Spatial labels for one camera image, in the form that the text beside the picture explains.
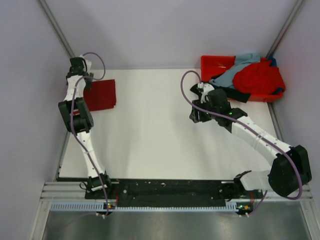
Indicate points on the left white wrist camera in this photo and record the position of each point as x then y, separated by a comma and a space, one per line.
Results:
86, 63

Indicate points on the left aluminium corner post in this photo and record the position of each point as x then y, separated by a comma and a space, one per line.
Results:
52, 20

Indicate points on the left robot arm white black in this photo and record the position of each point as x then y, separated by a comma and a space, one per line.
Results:
79, 122

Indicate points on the bright red t shirt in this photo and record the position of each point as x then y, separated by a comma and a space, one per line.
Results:
259, 79

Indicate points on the light blue t shirt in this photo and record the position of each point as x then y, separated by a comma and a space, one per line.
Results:
241, 61

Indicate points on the red plastic bin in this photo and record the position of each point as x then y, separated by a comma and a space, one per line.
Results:
212, 66

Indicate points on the right aluminium side rail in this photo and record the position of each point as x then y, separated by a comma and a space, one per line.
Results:
277, 120

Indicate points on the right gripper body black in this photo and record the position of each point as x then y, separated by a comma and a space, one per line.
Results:
202, 116

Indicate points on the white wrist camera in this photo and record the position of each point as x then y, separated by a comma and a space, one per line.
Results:
204, 89
86, 63

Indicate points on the aluminium corner post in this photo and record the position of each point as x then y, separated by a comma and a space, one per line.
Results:
52, 20
293, 14

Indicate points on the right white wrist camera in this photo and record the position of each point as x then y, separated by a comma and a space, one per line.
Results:
204, 89

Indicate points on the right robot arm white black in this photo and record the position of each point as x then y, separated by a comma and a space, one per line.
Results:
237, 122

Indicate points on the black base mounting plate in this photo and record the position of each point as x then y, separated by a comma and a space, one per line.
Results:
169, 193

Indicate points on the dark red t shirt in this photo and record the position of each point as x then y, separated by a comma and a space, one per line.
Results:
101, 96

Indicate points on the grey slotted cable duct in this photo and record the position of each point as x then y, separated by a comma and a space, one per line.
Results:
101, 207

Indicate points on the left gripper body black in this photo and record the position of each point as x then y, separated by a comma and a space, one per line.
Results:
88, 84

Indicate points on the right aluminium corner post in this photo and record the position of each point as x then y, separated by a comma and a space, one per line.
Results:
293, 14

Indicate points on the black t shirt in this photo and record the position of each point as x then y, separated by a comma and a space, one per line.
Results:
230, 93

